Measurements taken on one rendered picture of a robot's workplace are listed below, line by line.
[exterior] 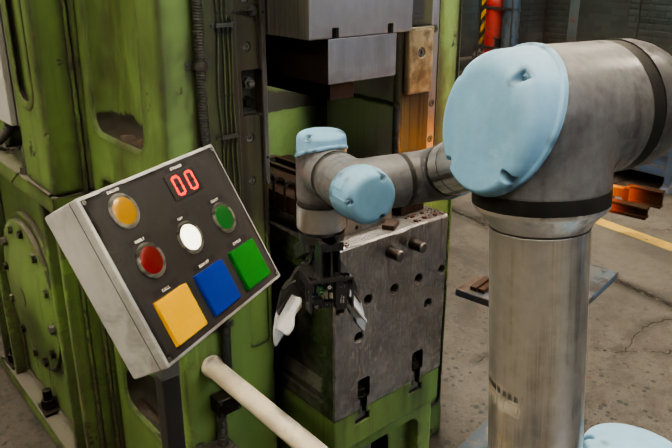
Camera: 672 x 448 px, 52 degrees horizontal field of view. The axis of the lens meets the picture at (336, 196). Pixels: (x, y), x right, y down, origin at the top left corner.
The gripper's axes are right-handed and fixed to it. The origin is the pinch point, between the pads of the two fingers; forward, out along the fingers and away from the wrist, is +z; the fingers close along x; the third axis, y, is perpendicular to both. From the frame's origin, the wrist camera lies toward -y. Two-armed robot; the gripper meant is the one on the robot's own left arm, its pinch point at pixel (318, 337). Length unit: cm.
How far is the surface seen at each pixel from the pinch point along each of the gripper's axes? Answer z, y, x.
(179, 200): -20.8, -15.5, -19.4
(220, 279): -8.4, -9.3, -14.3
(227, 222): -14.7, -18.6, -11.2
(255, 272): -6.1, -14.8, -7.2
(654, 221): 93, -215, 277
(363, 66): -37, -46, 24
